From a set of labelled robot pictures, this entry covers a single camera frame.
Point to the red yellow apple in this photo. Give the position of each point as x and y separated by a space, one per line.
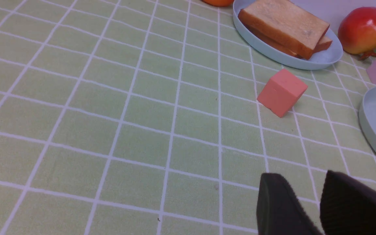
357 32

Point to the green checkered tablecloth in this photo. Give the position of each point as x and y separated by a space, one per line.
139 117

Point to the salmon pink cube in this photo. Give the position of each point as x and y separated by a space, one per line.
282 92

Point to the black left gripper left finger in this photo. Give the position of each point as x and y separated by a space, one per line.
279 211

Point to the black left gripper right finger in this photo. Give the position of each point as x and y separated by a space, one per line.
347 206

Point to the light blue plate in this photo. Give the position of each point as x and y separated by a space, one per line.
319 60

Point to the toast slice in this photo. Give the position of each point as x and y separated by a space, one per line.
286 24
323 44

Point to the orange fruit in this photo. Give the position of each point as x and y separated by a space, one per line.
219 3

